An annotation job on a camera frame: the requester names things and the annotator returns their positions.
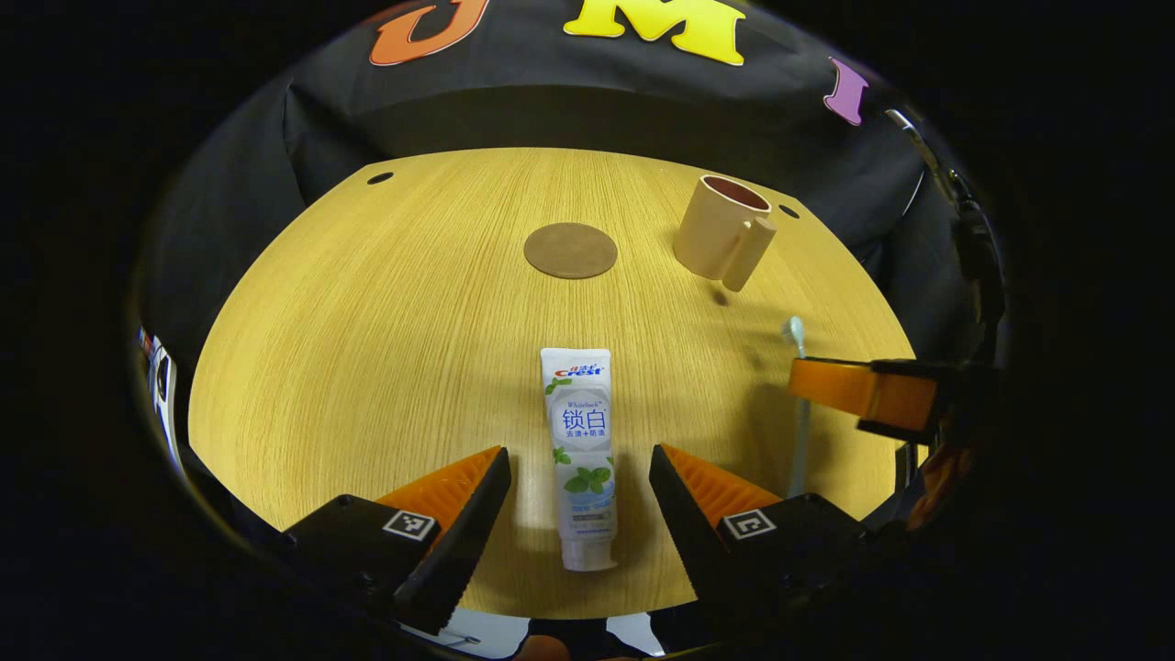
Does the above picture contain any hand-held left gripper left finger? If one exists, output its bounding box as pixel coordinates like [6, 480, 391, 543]
[280, 445, 513, 636]

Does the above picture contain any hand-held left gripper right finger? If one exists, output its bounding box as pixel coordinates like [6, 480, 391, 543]
[648, 443, 868, 634]

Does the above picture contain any pale blue toothbrush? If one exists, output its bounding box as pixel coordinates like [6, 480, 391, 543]
[781, 316, 814, 499]

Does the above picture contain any white toothpaste tube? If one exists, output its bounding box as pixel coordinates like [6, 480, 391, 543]
[540, 347, 620, 573]

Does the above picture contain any beige cup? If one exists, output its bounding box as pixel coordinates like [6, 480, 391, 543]
[673, 174, 778, 294]

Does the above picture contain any round brown coaster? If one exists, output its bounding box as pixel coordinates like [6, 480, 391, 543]
[523, 222, 619, 280]

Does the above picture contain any black backdrop cloth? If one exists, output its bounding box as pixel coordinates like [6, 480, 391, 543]
[138, 0, 1002, 387]

